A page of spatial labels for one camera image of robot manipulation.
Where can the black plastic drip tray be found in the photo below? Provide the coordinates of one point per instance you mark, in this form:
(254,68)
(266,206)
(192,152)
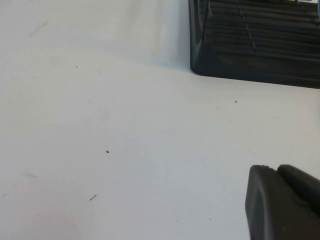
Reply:
(250,72)

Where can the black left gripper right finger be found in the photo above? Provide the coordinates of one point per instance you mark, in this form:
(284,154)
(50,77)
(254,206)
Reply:
(305,187)

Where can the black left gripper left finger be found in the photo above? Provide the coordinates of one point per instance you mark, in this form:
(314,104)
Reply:
(270,212)

